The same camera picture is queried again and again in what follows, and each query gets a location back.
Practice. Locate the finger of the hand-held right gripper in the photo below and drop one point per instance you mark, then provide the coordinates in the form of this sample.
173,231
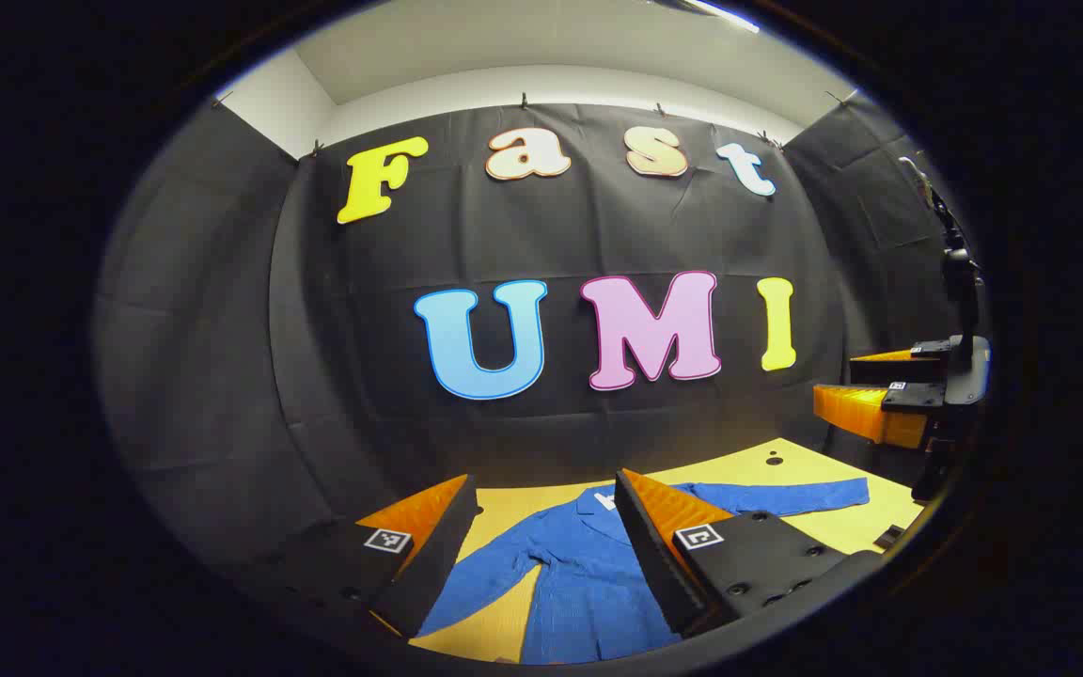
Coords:
899,371
866,409

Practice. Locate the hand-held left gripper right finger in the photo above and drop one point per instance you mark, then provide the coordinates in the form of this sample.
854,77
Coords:
652,555

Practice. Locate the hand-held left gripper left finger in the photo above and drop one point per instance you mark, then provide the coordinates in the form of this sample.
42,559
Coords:
438,555

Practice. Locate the blue button-up jacket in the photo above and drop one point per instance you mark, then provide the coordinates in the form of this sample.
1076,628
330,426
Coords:
588,583

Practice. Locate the small black block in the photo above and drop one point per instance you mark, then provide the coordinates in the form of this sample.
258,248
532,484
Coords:
888,537

